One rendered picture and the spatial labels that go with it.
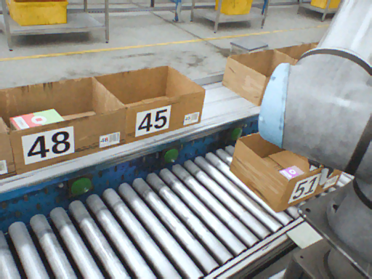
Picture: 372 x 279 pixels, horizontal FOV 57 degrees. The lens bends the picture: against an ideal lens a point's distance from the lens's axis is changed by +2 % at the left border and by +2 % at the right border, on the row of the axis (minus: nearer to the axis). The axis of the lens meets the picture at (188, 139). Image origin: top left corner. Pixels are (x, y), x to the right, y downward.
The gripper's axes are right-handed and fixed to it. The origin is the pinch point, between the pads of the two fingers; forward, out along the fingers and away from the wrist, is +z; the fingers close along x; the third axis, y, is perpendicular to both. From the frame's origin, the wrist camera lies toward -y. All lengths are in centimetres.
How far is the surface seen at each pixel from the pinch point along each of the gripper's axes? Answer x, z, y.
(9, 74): 332, 50, -41
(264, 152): 28.9, 2.4, 3.1
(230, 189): 21.7, 7.8, -25.3
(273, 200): 4.6, 4.7, -19.6
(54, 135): 49, -21, -85
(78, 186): 43, -3, -81
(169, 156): 43, -2, -42
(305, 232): -10.0, 10.2, -17.7
